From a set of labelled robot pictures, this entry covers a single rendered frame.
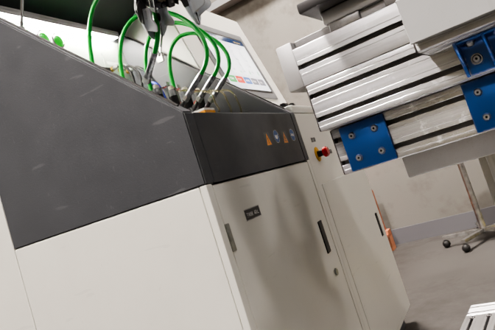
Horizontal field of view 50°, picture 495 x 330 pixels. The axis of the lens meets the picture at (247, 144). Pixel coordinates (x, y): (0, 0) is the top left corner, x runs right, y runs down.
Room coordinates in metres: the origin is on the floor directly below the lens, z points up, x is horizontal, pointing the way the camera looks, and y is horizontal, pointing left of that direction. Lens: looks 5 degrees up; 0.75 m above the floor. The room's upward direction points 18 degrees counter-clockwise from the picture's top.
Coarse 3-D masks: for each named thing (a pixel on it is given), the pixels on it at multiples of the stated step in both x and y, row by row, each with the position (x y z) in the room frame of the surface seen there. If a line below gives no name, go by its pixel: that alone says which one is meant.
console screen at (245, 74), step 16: (208, 32) 2.10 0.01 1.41; (224, 32) 2.27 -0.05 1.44; (208, 48) 2.01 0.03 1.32; (240, 48) 2.33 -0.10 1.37; (224, 64) 2.05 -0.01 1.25; (240, 64) 2.21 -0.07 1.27; (256, 64) 2.40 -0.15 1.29; (240, 80) 2.11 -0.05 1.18; (256, 80) 2.27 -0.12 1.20; (272, 96) 2.33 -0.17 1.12
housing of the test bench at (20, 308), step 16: (0, 208) 1.34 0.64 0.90; (0, 224) 1.34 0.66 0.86; (0, 240) 1.35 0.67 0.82; (0, 256) 1.35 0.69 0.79; (16, 256) 1.34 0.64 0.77; (0, 272) 1.36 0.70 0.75; (16, 272) 1.34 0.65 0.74; (0, 288) 1.37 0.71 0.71; (16, 288) 1.34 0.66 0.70; (0, 304) 1.37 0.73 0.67; (16, 304) 1.35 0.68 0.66; (0, 320) 1.38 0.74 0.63; (16, 320) 1.36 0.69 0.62; (32, 320) 1.34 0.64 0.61
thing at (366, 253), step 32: (128, 32) 1.95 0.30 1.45; (192, 64) 1.86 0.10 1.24; (320, 192) 1.74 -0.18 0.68; (352, 192) 2.07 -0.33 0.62; (352, 224) 1.95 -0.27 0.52; (352, 256) 1.83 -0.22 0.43; (384, 256) 2.21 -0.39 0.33; (352, 288) 1.74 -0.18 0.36; (384, 288) 2.07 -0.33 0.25; (384, 320) 1.94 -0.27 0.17
